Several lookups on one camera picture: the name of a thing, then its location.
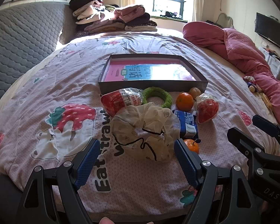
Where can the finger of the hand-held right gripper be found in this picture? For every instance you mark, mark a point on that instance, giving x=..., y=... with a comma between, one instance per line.
x=243, y=144
x=273, y=129

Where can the dark clothes on windowsill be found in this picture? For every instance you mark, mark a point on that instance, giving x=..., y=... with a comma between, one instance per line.
x=171, y=14

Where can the orange tangerine with stem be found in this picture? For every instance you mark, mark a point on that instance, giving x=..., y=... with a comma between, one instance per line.
x=192, y=147

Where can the black wall television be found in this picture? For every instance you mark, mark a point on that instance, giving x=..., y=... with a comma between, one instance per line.
x=269, y=30

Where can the brown walnut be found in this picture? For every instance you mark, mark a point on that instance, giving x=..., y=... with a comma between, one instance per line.
x=194, y=92

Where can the metal chair back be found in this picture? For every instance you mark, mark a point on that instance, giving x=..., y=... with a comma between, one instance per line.
x=224, y=14

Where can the small doll toy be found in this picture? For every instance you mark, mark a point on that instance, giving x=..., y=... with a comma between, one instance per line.
x=250, y=82

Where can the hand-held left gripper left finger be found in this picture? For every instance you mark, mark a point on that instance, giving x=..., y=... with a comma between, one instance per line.
x=87, y=165

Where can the pink quilted duvet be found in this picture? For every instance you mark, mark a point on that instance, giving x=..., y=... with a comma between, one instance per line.
x=238, y=46

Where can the red white snack packet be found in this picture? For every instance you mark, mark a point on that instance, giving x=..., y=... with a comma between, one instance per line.
x=114, y=101

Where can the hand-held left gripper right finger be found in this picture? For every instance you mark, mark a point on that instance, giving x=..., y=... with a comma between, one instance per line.
x=186, y=163

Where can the pink book with blue label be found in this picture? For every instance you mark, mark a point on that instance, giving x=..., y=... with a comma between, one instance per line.
x=121, y=72

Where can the grey quilted headboard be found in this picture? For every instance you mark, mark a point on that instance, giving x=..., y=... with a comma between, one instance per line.
x=18, y=39

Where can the yellow flat box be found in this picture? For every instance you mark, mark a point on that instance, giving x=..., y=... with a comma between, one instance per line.
x=267, y=100

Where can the red ball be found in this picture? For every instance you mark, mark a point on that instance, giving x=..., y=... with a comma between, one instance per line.
x=207, y=110

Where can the cream sheer scrunchie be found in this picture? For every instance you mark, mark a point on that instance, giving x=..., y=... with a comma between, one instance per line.
x=130, y=126

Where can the grey shallow cardboard box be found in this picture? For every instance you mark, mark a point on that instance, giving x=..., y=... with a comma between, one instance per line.
x=154, y=85

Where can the white drawer cabinet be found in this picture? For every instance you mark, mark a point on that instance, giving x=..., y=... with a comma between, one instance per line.
x=274, y=63

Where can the pile of folded clothes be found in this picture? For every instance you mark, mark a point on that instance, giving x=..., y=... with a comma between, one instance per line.
x=130, y=14

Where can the blue snack packet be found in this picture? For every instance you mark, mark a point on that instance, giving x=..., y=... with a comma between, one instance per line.
x=187, y=123

